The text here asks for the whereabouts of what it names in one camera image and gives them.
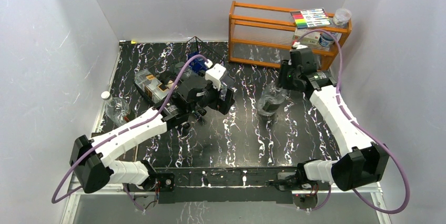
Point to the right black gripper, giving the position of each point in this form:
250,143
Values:
285,65

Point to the clear square liquor bottle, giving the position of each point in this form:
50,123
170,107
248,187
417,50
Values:
151,85

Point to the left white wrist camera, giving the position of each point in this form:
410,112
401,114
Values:
215,74

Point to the blue label plastic jar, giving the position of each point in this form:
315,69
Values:
327,40

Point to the black base frame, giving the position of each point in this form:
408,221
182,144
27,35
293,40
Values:
229,184

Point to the clear plastic lidded cup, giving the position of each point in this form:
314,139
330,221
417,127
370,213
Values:
341,17

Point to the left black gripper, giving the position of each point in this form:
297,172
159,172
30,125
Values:
220,104

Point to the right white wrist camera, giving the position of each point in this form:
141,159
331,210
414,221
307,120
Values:
298,46

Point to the orange wooden shelf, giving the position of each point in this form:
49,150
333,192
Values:
262,35

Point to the white red small box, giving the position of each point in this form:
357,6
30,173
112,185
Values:
310,39

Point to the brown book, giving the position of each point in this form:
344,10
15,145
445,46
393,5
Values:
129,155

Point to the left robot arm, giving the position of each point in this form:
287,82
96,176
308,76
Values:
95,162

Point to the clear round silver-cap bottle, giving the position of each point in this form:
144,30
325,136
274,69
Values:
270,100

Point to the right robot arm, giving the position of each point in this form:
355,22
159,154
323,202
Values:
362,160

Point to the coloured marker pen pack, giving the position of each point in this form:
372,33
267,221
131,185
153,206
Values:
310,18

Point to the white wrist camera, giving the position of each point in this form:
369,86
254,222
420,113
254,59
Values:
298,46
215,74

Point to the clear round flask bottle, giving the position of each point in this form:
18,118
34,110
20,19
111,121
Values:
117,109

